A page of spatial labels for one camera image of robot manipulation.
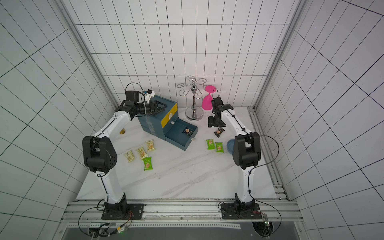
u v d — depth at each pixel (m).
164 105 0.83
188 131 1.03
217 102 0.76
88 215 0.73
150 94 0.82
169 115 0.90
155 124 0.86
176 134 1.02
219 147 0.96
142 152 0.93
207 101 0.99
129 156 0.91
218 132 1.03
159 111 0.79
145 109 0.78
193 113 1.15
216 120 0.83
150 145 0.97
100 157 0.51
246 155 0.53
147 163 0.88
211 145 0.97
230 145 0.95
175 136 0.98
